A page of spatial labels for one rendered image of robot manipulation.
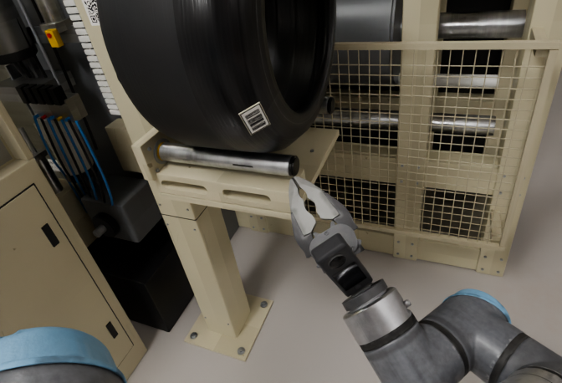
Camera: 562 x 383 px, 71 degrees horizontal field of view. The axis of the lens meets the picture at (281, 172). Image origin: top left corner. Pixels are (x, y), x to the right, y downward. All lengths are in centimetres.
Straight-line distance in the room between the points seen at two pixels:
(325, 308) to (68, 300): 92
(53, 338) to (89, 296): 111
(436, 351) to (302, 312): 110
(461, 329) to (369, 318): 14
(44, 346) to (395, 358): 43
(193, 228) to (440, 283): 103
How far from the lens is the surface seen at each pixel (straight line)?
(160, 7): 64
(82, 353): 31
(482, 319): 67
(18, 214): 120
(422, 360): 60
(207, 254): 130
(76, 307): 140
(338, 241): 52
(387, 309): 59
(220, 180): 89
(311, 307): 168
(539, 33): 126
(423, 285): 176
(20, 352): 31
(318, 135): 111
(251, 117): 67
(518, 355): 65
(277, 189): 83
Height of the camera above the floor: 136
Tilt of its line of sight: 35 degrees down
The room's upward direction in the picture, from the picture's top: 9 degrees counter-clockwise
